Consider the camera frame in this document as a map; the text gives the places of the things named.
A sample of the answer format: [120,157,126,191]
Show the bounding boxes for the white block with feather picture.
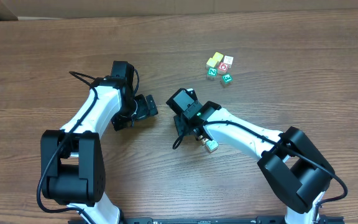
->
[201,138,209,146]

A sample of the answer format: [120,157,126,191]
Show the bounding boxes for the green A block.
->
[205,140,219,153]

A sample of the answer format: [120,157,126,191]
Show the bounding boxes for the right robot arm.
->
[167,88,334,223]

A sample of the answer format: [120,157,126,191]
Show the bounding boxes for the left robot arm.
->
[37,61,158,223]

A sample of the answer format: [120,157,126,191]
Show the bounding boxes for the green Z block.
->
[206,67,218,80]

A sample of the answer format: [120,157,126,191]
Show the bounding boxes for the green E block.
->
[220,73,233,88]

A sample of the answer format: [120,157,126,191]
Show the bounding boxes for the yellow block front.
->
[206,58,219,69]

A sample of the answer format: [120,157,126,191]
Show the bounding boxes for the yellow block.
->
[206,58,219,69]
[213,52,224,63]

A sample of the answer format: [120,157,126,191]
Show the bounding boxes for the red letter block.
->
[217,62,229,75]

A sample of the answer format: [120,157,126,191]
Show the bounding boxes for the yellow block rear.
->
[213,52,224,63]

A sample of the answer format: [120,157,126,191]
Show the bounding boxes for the white block with letters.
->
[223,55,234,68]

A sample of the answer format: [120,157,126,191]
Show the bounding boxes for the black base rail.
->
[67,215,345,224]

